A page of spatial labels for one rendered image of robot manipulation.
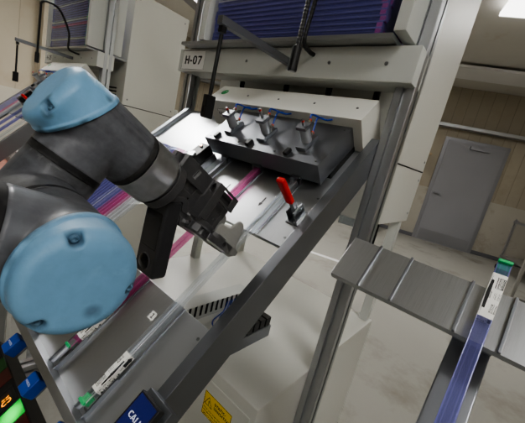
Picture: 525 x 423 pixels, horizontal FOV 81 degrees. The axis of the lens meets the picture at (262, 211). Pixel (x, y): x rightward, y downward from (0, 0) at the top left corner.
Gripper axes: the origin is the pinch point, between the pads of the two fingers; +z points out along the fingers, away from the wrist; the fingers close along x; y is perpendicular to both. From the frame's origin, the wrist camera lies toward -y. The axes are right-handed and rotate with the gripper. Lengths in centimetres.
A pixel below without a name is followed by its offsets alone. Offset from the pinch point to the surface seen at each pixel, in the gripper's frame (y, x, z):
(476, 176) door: 423, 36, 569
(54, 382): -29.3, 6.0, -9.4
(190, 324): -12.5, -4.0, -2.5
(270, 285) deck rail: -0.9, -10.1, 2.0
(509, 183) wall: 437, -17, 589
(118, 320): -19.2, 8.1, -4.3
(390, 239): 36, -8, 59
